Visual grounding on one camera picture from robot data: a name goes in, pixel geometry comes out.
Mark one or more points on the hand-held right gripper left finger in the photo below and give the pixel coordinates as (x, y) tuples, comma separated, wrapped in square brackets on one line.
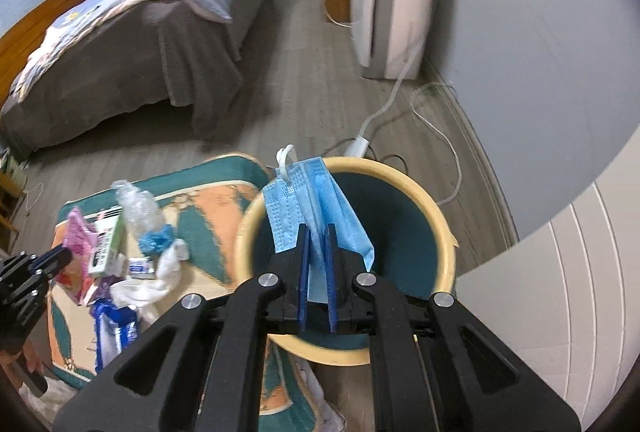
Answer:
[(301, 282)]

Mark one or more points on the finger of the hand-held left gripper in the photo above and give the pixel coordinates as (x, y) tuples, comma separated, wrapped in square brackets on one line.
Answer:
[(52, 261)]

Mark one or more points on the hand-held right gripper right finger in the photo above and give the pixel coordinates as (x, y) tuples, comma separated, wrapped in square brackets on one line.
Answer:
[(331, 282)]

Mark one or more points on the pink packet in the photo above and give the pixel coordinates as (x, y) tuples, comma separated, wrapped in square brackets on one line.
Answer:
[(77, 237)]

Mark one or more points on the blue face mask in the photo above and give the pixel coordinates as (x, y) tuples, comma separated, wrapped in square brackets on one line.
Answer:
[(325, 197)]

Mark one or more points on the yellow and teal waste bin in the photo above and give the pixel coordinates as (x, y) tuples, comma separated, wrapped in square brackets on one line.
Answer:
[(400, 222)]

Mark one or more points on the blue plastic cover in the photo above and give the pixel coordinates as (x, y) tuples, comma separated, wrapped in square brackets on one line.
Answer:
[(155, 242)]

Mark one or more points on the person's left hand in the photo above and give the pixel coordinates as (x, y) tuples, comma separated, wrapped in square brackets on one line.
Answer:
[(31, 357)]

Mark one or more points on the green and white box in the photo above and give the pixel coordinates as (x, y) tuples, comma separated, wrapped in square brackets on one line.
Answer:
[(105, 247)]

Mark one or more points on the small white and blue packet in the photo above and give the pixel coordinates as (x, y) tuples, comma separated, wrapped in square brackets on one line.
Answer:
[(140, 268)]

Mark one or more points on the blue and white wipes packet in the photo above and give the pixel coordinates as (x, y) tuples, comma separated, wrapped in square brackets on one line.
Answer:
[(112, 337)]

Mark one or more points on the crushed clear plastic bottle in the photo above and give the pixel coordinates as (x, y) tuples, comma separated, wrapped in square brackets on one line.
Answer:
[(140, 212)]

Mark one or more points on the teal and orange patterned rug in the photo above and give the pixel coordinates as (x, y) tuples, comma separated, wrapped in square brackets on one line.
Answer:
[(210, 232)]

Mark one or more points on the white cloth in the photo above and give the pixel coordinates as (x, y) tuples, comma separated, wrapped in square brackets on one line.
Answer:
[(170, 267)]

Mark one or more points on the white power strip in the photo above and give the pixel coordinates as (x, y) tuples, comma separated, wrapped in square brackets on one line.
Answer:
[(356, 146)]

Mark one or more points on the bed with brown cover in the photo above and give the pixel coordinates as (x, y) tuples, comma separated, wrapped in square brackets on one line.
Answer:
[(125, 76)]

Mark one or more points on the wooden headboard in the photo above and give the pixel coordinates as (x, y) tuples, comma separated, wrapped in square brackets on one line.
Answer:
[(30, 31)]

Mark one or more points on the white panelled door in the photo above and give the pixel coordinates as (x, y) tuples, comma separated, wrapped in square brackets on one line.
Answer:
[(575, 312)]

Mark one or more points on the white air purifier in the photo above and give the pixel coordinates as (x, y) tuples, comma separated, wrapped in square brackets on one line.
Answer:
[(390, 11)]

